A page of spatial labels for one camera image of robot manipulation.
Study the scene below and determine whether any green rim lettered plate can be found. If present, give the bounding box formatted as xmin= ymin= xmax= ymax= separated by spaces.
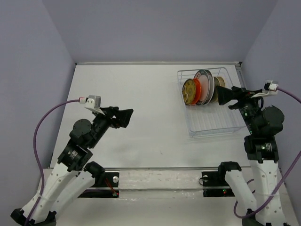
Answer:
xmin=194 ymin=70 xmax=209 ymax=105

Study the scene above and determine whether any green red striped plate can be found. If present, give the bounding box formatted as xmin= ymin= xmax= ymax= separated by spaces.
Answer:
xmin=204 ymin=70 xmax=214 ymax=105

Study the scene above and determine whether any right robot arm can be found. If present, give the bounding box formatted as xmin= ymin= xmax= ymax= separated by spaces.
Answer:
xmin=216 ymin=86 xmax=288 ymax=226

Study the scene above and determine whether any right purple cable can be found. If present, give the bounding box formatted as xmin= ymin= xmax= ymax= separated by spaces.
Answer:
xmin=234 ymin=86 xmax=301 ymax=218

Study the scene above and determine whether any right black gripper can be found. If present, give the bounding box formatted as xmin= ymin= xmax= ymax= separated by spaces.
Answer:
xmin=216 ymin=84 xmax=263 ymax=134

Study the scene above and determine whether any white wire dish rack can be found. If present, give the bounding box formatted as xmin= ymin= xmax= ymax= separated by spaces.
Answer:
xmin=185 ymin=66 xmax=245 ymax=137

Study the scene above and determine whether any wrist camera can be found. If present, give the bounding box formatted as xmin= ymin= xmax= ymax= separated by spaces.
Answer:
xmin=251 ymin=80 xmax=279 ymax=98
xmin=85 ymin=95 xmax=103 ymax=114

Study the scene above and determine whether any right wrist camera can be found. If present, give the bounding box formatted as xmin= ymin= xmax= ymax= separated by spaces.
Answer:
xmin=251 ymin=80 xmax=279 ymax=98

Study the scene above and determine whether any orange plate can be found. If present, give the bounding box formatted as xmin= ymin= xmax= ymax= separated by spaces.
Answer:
xmin=191 ymin=78 xmax=202 ymax=105

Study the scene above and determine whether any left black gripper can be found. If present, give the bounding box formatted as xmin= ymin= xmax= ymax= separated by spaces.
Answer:
xmin=89 ymin=105 xmax=134 ymax=147

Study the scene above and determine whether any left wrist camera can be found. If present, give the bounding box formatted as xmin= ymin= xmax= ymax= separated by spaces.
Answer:
xmin=85 ymin=95 xmax=103 ymax=114

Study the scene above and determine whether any beige plate green patch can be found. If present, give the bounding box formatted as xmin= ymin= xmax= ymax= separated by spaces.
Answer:
xmin=216 ymin=76 xmax=226 ymax=87

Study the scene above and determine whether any yellow brown patterned plate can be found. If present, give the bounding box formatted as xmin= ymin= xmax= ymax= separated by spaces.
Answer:
xmin=182 ymin=79 xmax=196 ymax=105

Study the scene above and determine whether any black plate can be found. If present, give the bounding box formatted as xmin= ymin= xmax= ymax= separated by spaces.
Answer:
xmin=207 ymin=71 xmax=214 ymax=103

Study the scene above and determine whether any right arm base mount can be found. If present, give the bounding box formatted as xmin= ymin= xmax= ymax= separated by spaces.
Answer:
xmin=198 ymin=171 xmax=234 ymax=198

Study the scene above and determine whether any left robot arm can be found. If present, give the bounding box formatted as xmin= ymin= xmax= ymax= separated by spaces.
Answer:
xmin=11 ymin=106 xmax=134 ymax=226

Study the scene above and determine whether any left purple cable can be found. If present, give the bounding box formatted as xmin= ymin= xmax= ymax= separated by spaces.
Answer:
xmin=23 ymin=99 xmax=82 ymax=226

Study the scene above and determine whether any purple cable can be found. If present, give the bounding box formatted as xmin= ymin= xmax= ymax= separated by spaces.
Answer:
xmin=234 ymin=86 xmax=301 ymax=218
xmin=23 ymin=99 xmax=82 ymax=226

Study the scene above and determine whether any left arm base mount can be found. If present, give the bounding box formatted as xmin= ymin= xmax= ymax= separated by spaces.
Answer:
xmin=79 ymin=171 xmax=119 ymax=198

